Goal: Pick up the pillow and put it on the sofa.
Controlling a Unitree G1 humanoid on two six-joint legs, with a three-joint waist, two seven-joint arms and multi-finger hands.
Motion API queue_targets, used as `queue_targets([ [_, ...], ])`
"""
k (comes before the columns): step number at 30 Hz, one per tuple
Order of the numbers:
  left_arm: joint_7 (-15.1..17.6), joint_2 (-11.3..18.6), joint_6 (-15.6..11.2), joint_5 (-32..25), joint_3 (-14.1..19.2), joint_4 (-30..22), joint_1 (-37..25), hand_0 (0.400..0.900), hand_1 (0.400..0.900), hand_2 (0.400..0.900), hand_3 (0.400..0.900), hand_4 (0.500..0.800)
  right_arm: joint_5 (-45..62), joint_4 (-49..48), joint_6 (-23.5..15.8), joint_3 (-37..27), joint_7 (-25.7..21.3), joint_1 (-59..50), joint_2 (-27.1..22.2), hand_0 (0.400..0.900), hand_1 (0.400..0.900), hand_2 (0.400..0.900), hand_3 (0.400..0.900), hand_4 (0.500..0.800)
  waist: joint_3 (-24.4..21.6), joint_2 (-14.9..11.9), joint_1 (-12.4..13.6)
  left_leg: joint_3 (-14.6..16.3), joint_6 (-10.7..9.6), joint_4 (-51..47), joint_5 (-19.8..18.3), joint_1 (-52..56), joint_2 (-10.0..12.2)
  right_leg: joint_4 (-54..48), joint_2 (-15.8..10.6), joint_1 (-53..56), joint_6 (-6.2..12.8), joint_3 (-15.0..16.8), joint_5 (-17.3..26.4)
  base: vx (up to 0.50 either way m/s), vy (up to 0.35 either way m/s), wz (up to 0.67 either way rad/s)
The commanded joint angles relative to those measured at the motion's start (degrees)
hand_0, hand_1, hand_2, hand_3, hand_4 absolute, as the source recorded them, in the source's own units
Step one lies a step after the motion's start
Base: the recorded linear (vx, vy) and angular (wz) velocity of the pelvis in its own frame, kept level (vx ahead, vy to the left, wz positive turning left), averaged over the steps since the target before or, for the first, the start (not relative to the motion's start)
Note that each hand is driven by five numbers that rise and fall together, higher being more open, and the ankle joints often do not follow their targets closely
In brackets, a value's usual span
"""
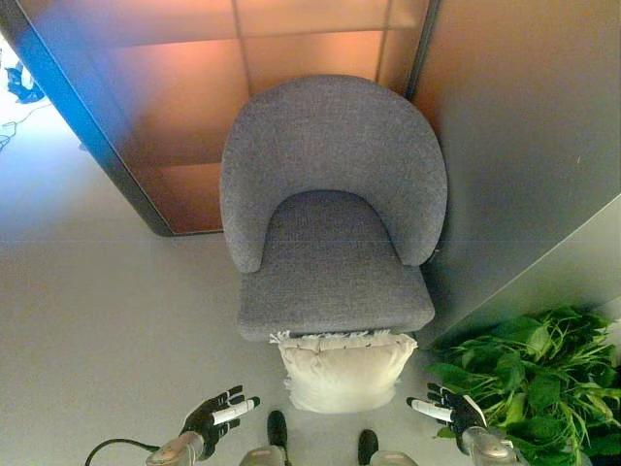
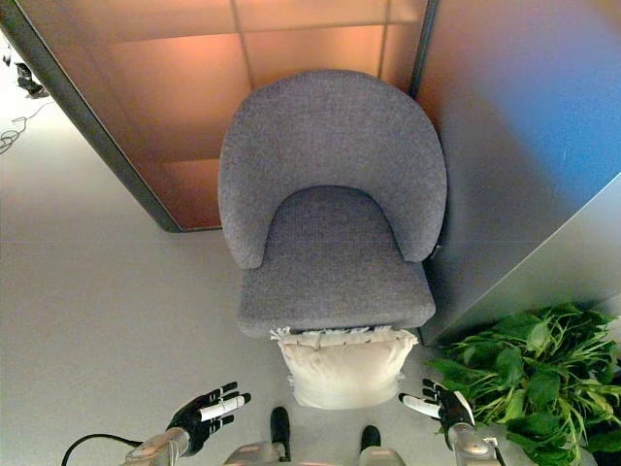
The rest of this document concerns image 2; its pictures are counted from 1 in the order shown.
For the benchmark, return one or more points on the silver right robot leg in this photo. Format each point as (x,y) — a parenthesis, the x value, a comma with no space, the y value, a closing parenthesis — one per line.
(376,449)

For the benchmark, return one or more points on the glossy silver blue wall panel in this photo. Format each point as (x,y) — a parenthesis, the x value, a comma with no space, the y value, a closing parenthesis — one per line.
(509,145)

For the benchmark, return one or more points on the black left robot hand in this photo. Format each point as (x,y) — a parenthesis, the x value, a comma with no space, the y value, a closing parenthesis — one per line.
(196,417)

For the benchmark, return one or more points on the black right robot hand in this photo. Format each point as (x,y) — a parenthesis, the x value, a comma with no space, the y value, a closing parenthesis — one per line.
(448,405)

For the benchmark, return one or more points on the green leafy potted plant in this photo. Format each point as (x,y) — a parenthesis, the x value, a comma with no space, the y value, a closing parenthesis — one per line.
(538,374)

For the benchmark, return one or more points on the silver left robot leg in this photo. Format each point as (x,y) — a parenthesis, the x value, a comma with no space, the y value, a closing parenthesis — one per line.
(277,439)

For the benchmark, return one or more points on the silver robot leg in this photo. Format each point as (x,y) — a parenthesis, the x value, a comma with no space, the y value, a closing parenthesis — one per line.
(277,439)
(376,449)

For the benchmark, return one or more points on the white tasselled pillow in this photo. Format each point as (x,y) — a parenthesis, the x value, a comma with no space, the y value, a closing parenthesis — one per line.
(342,371)

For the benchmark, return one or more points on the orange partition panel grey frame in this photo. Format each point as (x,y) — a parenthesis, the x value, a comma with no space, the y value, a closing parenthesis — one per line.
(184,97)

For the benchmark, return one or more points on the black floor stand base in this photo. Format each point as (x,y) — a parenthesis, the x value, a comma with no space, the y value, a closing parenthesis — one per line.
(29,82)

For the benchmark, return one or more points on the grey fabric armchair sofa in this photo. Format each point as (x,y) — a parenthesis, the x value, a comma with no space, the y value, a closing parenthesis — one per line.
(335,160)

